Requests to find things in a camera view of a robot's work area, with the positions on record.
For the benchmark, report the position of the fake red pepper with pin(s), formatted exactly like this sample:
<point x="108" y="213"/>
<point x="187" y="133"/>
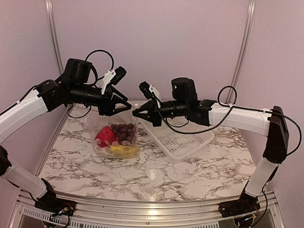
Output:
<point x="105" y="137"/>

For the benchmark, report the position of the left aluminium frame post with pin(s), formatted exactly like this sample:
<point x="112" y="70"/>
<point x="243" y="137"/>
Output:
<point x="53" y="35"/>

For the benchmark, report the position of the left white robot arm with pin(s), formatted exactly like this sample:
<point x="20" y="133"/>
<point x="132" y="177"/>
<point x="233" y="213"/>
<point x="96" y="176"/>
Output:
<point x="39" y="100"/>

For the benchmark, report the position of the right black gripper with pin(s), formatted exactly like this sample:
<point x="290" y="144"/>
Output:
<point x="153" y="116"/>

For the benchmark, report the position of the fake purple grapes bunch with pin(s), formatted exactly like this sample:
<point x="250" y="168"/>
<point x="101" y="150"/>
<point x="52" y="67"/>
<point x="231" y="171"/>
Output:
<point x="125" y="133"/>

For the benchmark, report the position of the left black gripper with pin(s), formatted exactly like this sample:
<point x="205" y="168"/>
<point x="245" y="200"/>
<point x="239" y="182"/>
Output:
<point x="107" y="104"/>

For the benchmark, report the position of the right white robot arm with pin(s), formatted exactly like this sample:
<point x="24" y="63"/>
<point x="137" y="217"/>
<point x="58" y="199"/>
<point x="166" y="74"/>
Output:
<point x="269" y="123"/>

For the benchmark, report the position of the aluminium frame post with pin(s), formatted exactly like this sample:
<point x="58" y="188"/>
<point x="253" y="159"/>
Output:
<point x="245" y="42"/>
<point x="53" y="35"/>

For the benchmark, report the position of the clear zip top bag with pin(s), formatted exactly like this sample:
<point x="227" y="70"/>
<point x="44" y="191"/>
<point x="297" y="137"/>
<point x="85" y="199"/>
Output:
<point x="95" y="122"/>

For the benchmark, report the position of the white plastic basket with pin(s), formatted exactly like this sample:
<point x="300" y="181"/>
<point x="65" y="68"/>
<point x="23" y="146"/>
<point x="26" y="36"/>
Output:
<point x="175" y="145"/>

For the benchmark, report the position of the front aluminium frame rail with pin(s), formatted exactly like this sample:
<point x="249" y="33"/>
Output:
<point x="106" y="213"/>

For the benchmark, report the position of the right aluminium frame post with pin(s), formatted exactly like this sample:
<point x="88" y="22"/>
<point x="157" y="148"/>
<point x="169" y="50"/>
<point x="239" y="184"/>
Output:
<point x="245" y="42"/>

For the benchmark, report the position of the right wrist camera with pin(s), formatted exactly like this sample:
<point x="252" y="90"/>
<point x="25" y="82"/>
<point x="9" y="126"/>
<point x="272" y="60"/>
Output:
<point x="149" y="90"/>

